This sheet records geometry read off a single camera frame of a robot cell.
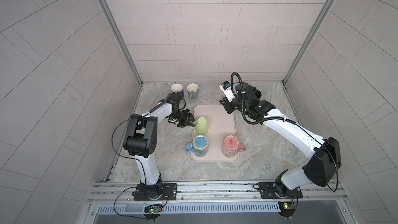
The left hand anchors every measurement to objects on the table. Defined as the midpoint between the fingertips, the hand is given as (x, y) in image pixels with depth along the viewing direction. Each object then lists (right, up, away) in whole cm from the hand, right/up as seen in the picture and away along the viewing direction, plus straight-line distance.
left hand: (200, 117), depth 89 cm
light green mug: (+1, -4, -6) cm, 7 cm away
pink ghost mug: (+16, -12, -14) cm, 24 cm away
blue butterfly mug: (0, -13, -14) cm, 19 cm away
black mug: (+37, +14, +10) cm, 41 cm away
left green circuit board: (-19, -36, -25) cm, 48 cm away
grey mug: (-5, +15, +10) cm, 19 cm away
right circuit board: (+40, -38, -21) cm, 59 cm away
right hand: (+11, +10, -11) cm, 18 cm away
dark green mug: (-16, +18, +14) cm, 27 cm away
